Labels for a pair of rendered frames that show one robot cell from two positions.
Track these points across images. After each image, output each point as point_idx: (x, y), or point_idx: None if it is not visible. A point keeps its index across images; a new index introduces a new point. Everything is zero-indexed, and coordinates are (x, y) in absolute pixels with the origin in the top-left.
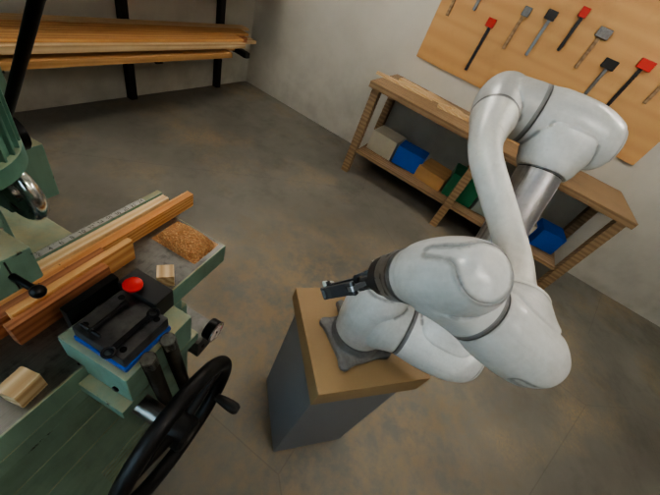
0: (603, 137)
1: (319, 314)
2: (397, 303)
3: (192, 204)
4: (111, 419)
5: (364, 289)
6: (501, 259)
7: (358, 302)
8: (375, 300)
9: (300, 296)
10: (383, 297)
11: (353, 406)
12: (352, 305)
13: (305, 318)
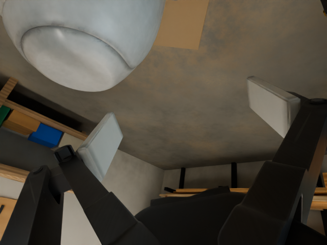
0: None
1: (178, 5)
2: (41, 15)
3: (325, 174)
4: None
5: (296, 199)
6: None
7: (145, 31)
8: (108, 35)
9: (197, 38)
10: (86, 42)
11: None
12: (155, 21)
13: (203, 2)
